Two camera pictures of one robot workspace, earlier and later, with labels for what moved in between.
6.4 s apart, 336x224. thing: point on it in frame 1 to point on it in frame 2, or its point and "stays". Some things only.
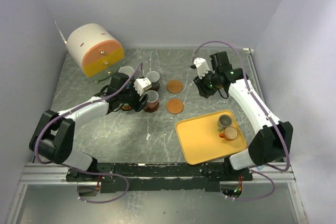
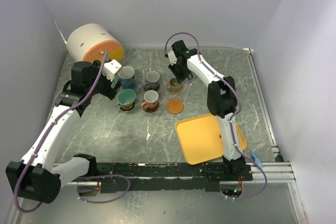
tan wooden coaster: x=174 y=86 stays
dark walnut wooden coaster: x=150 y=110 stays
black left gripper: x=136 y=105 to x=111 y=92
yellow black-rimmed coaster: x=126 y=107 stays
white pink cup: x=152 y=101 stays
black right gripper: x=203 y=91 to x=180 y=77
